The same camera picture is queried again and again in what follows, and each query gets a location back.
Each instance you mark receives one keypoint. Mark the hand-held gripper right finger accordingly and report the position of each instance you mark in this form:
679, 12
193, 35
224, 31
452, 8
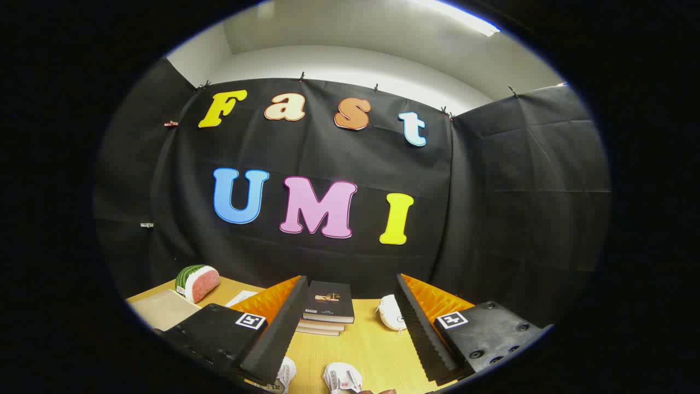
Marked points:
424, 334

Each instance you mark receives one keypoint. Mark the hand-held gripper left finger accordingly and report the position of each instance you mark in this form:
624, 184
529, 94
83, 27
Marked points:
276, 334

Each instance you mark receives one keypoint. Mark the white canvas shoe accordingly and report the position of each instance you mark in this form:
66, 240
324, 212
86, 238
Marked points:
285, 373
342, 377

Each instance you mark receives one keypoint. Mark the cream fabric storage box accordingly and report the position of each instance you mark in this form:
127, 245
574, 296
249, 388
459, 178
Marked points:
164, 309

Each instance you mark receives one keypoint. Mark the white plush pouch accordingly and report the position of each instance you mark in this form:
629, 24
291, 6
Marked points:
391, 313

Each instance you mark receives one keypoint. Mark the thin brown book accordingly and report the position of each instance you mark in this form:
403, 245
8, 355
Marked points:
317, 331

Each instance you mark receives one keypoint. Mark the white portrait cover book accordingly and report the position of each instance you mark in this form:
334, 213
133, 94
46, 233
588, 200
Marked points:
240, 298

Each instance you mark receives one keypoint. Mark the black cover book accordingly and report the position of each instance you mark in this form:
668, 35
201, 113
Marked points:
329, 300

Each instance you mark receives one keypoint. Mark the watermelon slice plush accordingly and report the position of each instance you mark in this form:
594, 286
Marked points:
198, 282

